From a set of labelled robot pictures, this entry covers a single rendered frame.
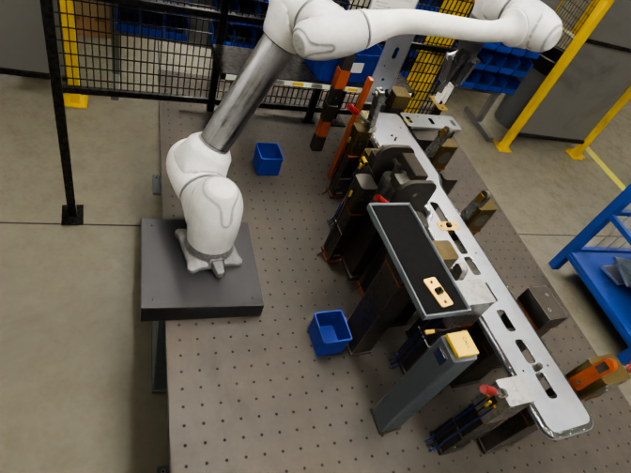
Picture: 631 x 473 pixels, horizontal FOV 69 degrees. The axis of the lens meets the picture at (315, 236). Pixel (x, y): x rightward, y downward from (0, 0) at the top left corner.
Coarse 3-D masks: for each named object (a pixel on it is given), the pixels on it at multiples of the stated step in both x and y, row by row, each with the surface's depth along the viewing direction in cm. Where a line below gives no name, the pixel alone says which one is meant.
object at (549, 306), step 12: (528, 288) 145; (540, 288) 147; (516, 300) 150; (528, 300) 146; (540, 300) 143; (552, 300) 145; (528, 312) 146; (540, 312) 142; (552, 312) 141; (564, 312) 143; (540, 324) 142; (552, 324) 142; (540, 336) 150
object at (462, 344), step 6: (450, 336) 106; (456, 336) 107; (462, 336) 107; (468, 336) 108; (450, 342) 105; (456, 342) 105; (462, 342) 106; (468, 342) 106; (456, 348) 104; (462, 348) 105; (468, 348) 105; (474, 348) 106; (456, 354) 104; (462, 354) 104; (468, 354) 104; (474, 354) 105
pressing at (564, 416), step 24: (384, 120) 195; (384, 144) 183; (408, 144) 188; (432, 168) 181; (432, 216) 160; (456, 216) 165; (432, 240) 153; (480, 264) 151; (504, 288) 146; (504, 312) 140; (504, 336) 133; (528, 336) 136; (504, 360) 127; (552, 360) 132; (528, 384) 124; (552, 384) 126; (528, 408) 120; (552, 408) 121; (576, 408) 123; (552, 432) 116; (576, 432) 118
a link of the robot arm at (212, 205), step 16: (208, 176) 138; (192, 192) 138; (208, 192) 133; (224, 192) 135; (192, 208) 136; (208, 208) 133; (224, 208) 134; (240, 208) 139; (192, 224) 139; (208, 224) 136; (224, 224) 137; (192, 240) 143; (208, 240) 140; (224, 240) 142
